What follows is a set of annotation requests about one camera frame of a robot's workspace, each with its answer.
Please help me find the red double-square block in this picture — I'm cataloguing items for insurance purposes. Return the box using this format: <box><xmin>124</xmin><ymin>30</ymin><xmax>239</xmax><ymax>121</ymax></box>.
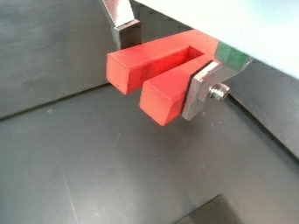
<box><xmin>107</xmin><ymin>30</ymin><xmax>219</xmax><ymax>125</ymax></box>

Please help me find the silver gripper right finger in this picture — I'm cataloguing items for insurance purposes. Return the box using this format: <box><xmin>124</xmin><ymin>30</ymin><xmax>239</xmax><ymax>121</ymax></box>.
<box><xmin>182</xmin><ymin>42</ymin><xmax>254</xmax><ymax>121</ymax></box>

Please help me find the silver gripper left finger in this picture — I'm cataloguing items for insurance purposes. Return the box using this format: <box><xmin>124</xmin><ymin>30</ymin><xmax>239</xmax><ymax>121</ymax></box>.
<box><xmin>101</xmin><ymin>0</ymin><xmax>142</xmax><ymax>50</ymax></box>

